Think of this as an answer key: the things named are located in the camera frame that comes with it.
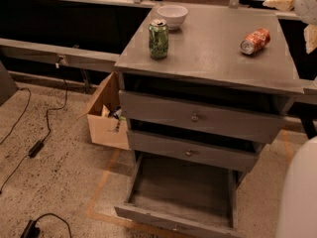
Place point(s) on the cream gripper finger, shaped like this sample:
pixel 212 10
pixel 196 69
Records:
pixel 310 37
pixel 281 5

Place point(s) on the grey open bottom drawer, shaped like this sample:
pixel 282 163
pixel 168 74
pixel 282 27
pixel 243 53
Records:
pixel 183 197

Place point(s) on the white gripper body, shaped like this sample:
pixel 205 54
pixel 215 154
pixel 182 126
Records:
pixel 307 4

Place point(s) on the items inside cardboard box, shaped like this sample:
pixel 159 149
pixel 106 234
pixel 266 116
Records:
pixel 114 117

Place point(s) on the black power adapter with cable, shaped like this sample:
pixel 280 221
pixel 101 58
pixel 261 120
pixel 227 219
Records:
pixel 40 143

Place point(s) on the grey metal railing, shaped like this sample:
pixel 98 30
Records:
pixel 44 53

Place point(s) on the cardboard box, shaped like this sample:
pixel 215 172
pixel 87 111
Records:
pixel 105 130

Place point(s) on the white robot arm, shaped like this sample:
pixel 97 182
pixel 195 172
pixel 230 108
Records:
pixel 297 217

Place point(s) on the black power adapter foreground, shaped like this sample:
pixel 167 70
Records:
pixel 33 231

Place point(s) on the white bowl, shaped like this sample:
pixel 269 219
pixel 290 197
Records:
pixel 174 15

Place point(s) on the grey drawer cabinet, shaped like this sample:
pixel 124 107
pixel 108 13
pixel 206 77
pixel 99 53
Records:
pixel 205 64

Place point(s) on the red coke can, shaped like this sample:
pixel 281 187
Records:
pixel 255 41

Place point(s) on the grey top drawer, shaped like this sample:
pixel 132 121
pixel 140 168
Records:
pixel 212 119

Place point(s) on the grey middle drawer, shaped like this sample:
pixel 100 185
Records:
pixel 191 151

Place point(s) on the green soda can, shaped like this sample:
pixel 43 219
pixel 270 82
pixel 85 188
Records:
pixel 158 38

